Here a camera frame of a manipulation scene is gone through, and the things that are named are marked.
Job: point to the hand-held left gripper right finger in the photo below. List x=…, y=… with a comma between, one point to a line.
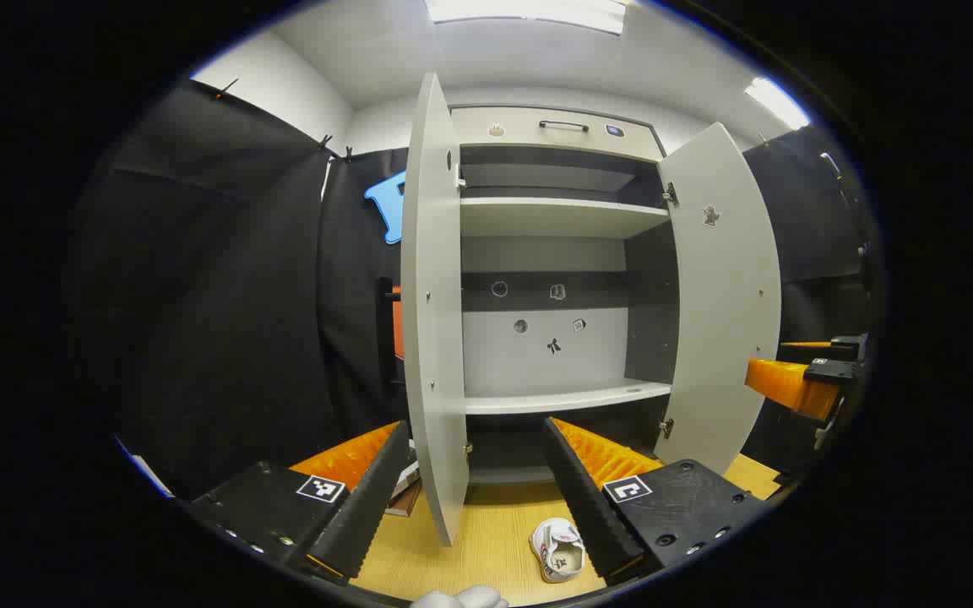
x=592, y=507

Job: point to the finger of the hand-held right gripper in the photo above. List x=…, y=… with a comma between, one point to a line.
x=790, y=384
x=845, y=346

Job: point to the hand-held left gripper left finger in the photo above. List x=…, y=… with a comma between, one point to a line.
x=364, y=515

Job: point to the white canvas shoe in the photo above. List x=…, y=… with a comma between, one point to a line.
x=556, y=549

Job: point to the grey shoe cabinet door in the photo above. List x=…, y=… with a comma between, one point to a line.
x=432, y=321
x=727, y=321

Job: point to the grey shoe cabinet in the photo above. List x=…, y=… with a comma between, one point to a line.
x=546, y=355

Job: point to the brown book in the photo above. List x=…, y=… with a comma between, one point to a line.
x=406, y=504

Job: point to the black book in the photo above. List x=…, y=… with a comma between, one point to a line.
x=406, y=477

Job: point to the ceiling light panel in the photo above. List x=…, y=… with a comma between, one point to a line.
x=776, y=101
x=529, y=12

